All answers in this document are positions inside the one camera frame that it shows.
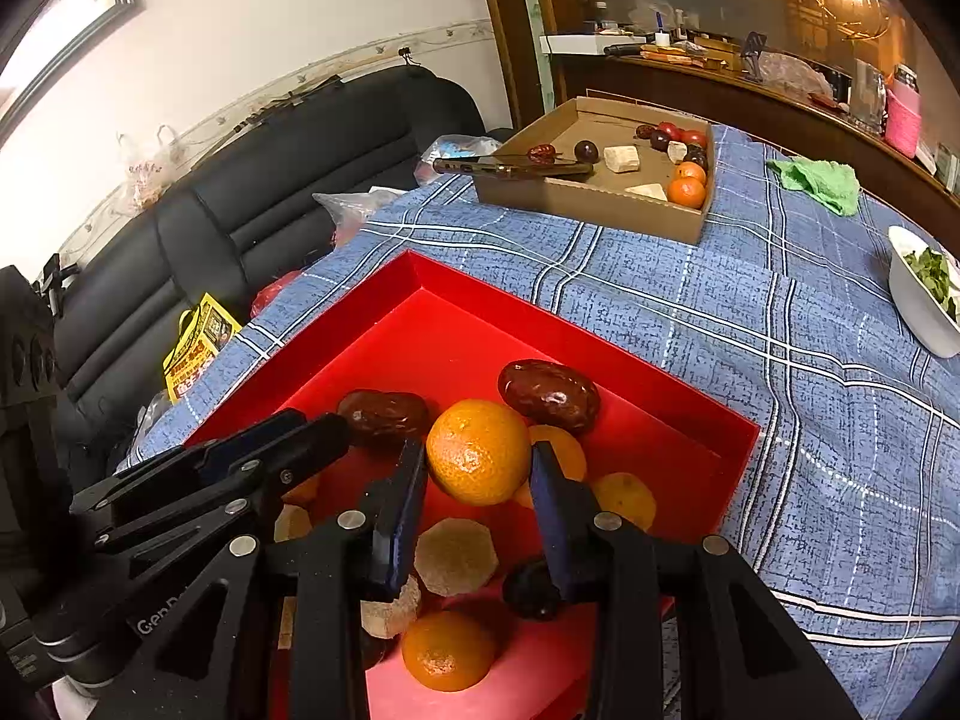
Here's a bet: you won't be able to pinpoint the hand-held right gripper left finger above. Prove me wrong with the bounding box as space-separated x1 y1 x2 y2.
88 437 430 720

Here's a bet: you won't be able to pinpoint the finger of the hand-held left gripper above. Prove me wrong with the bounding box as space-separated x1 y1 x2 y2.
71 409 308 515
96 414 351 578

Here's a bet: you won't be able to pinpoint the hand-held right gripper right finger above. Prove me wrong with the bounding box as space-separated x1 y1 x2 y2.
531 441 862 720

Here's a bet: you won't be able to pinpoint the beige octagonal biscuit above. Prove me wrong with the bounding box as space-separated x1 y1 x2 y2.
414 517 500 599

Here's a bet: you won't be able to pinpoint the red tray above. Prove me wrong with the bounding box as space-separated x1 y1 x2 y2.
184 250 762 720

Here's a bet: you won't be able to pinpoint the yellow printed bag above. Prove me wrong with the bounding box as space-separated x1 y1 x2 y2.
163 292 242 402

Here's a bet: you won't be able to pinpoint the red plastic bag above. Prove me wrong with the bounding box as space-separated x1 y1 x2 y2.
250 270 305 318

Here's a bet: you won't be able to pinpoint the hanging clear plastic bags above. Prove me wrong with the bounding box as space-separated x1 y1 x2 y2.
116 124 188 211

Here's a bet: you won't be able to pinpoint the black leather sofa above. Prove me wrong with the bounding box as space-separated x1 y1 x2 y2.
45 64 488 466

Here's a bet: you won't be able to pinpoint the blue checked tablecloth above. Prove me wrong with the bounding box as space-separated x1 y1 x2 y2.
116 120 960 720

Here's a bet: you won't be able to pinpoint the cardboard box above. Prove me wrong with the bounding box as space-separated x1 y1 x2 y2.
474 96 717 245

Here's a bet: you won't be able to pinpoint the clear plastic bag blue print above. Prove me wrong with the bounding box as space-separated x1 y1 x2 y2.
415 133 503 185

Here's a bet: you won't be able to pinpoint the black smartphone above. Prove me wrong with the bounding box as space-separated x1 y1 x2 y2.
433 154 593 182

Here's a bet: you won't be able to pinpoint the white bowl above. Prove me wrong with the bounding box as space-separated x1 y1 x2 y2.
888 225 960 359

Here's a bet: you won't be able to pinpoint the green cloth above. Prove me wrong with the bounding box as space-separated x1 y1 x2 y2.
766 157 861 217

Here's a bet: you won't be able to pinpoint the green leafy vegetables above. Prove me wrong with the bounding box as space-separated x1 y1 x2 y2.
904 246 960 323

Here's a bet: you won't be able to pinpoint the wooden glass display cabinet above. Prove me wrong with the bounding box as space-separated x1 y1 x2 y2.
472 0 960 203

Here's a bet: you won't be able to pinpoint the crumpled clear plastic wrap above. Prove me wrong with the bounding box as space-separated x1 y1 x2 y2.
759 49 833 102

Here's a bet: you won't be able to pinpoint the clear glass jar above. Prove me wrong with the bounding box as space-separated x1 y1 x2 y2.
851 60 890 132

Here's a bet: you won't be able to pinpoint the dark window frame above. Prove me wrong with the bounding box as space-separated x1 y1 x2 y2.
0 0 143 136

